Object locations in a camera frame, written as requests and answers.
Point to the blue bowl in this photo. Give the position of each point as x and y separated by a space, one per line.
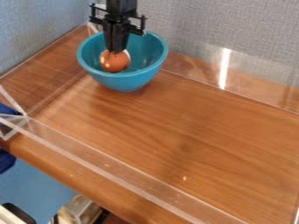
148 52

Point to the clear plastic container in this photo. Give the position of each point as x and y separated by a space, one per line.
79 211

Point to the black and white object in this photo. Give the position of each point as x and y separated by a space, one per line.
12 215

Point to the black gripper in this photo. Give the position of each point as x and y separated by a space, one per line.
119 19

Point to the clear acrylic barrier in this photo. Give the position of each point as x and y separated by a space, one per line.
198 149

